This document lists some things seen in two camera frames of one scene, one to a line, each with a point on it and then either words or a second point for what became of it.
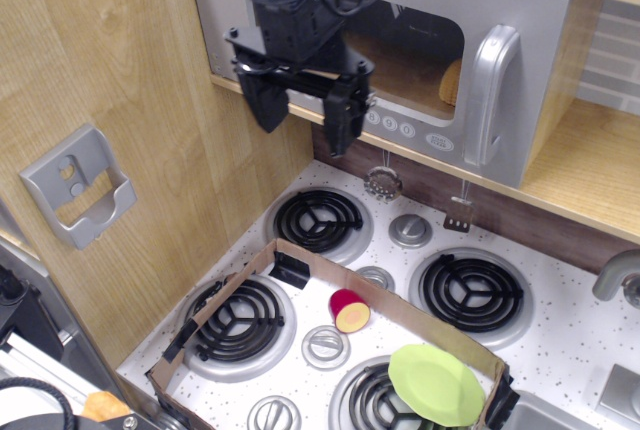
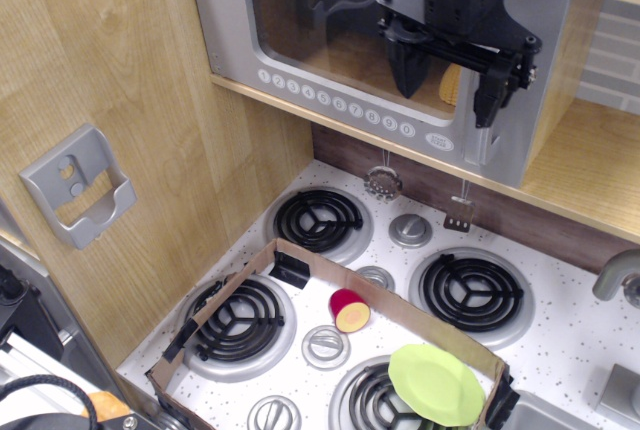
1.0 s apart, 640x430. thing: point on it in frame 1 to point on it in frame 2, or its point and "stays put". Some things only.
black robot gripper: (307, 40) to (465, 21)
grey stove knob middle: (379, 275) stays put
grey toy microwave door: (466, 59) stays put
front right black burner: (373, 404) stays put
